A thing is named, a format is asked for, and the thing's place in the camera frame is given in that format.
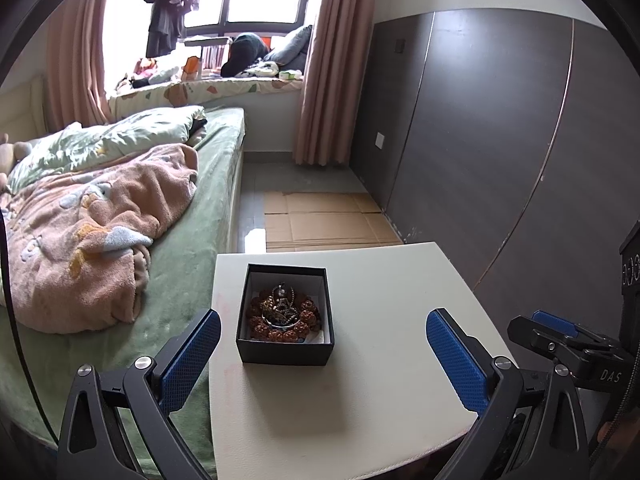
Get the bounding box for floral window seat cushion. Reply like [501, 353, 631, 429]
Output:
[107, 76, 303, 121]

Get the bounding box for pink curtain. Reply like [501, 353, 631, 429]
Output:
[291, 0, 381, 167]
[46, 0, 118, 128]

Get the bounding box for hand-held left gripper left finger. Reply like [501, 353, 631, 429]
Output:
[57, 307, 223, 480]

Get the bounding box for grey pillow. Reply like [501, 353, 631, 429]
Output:
[262, 24, 313, 71]

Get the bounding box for black jewelry box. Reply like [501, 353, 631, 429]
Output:
[236, 263, 335, 366]

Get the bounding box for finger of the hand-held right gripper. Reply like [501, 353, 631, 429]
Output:
[507, 316, 583, 363]
[532, 311, 623, 356]

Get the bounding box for flattened cardboard sheet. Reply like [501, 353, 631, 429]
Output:
[262, 191, 403, 252]

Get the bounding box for beige plush toy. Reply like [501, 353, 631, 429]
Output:
[0, 132, 33, 186]

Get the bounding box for pink fleece blanket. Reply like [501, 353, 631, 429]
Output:
[0, 142, 198, 335]

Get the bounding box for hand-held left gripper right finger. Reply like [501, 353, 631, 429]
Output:
[425, 308, 593, 480]

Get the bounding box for brown rudraksha bead bracelet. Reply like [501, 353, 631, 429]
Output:
[245, 296, 323, 343]

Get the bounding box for bed with green sheet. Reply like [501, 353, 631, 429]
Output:
[0, 106, 248, 466]

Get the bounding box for dark hanging clothes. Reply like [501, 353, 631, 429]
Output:
[144, 0, 206, 58]

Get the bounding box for beige padded headboard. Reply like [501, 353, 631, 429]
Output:
[0, 75, 49, 147]

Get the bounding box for black bag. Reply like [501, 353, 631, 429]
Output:
[220, 32, 271, 78]

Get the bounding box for dark small bead bracelet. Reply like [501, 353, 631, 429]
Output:
[262, 282, 301, 326]

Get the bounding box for black cable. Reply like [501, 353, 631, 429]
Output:
[605, 375, 640, 443]

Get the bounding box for green floral quilt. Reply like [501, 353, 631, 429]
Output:
[7, 106, 207, 193]

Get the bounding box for pile of toys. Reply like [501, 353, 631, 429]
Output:
[117, 57, 182, 92]

